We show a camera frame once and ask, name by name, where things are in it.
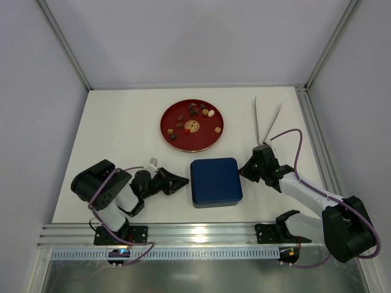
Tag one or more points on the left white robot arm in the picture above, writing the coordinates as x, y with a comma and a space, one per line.
114, 195

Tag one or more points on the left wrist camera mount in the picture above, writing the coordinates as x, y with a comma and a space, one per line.
153, 162

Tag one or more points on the slotted cable duct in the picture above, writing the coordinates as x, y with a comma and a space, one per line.
165, 253

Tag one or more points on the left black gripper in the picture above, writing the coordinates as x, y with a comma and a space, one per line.
165, 182

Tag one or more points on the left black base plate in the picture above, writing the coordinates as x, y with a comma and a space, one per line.
133, 234

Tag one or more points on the aluminium front rail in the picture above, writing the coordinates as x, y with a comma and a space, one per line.
79, 235

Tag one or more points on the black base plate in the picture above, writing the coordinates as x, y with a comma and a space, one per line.
266, 233
133, 234

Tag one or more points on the right aluminium frame rail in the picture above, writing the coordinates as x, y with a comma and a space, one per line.
323, 158

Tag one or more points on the dark chocolate top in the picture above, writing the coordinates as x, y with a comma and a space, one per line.
192, 106

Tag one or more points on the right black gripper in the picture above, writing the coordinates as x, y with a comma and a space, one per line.
253, 170

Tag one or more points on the blue tin chocolate box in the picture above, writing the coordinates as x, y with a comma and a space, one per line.
214, 205

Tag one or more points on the red round plate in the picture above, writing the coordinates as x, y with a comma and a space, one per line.
202, 135

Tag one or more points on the blue tin lid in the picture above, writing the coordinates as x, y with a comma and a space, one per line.
214, 180

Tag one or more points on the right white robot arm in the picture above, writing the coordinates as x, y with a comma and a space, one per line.
341, 224

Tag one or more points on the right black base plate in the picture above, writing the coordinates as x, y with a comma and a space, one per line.
266, 233

